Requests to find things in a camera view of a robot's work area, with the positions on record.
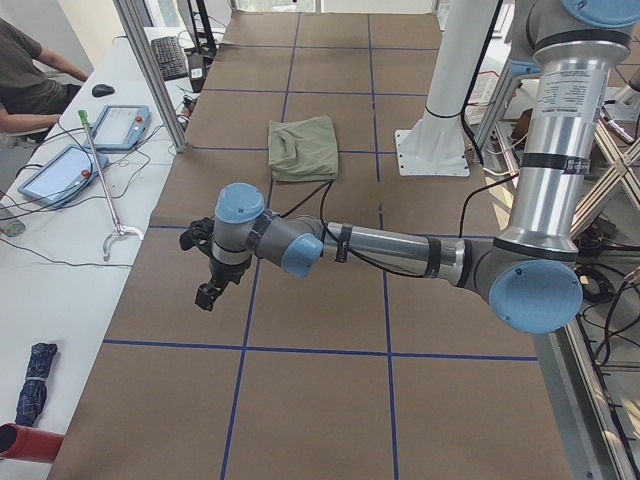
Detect folded dark blue umbrella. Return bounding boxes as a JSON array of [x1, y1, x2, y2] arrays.
[[15, 342, 58, 427]]

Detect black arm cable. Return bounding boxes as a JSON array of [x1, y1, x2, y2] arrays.
[[284, 179, 337, 241]]

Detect aluminium side frame rail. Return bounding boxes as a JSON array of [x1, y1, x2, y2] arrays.
[[479, 74, 640, 480]]

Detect long reach grabber stick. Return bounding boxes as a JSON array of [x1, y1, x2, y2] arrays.
[[78, 110, 144, 262]]

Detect aluminium frame post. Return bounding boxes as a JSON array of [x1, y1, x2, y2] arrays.
[[113, 0, 186, 153]]

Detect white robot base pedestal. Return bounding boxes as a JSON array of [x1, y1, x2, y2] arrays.
[[395, 0, 501, 177]]

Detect olive green long-sleeve shirt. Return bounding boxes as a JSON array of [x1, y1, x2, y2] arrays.
[[268, 115, 339, 182]]

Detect far teach pendant tablet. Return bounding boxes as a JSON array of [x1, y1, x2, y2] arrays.
[[91, 105, 150, 153]]

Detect grey water bottle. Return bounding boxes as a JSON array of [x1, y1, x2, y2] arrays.
[[0, 215, 26, 238]]

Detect teach pendant tablet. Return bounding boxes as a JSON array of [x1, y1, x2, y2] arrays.
[[91, 105, 150, 153], [18, 145, 98, 206]]

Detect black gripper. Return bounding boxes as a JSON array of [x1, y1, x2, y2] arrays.
[[179, 217, 251, 311]]

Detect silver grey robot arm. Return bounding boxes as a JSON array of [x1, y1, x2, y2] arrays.
[[155, 12, 484, 343]]

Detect red cylinder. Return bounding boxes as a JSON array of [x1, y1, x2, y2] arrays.
[[1, 423, 65, 463]]

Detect seated person in green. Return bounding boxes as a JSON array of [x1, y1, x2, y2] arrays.
[[1, 20, 88, 143]]

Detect black keyboard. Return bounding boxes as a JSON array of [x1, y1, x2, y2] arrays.
[[150, 36, 188, 81]]

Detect near teach pendant tablet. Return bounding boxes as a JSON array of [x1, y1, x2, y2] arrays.
[[18, 145, 98, 206]]

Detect black computer mouse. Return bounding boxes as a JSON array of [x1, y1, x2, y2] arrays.
[[91, 84, 115, 98]]

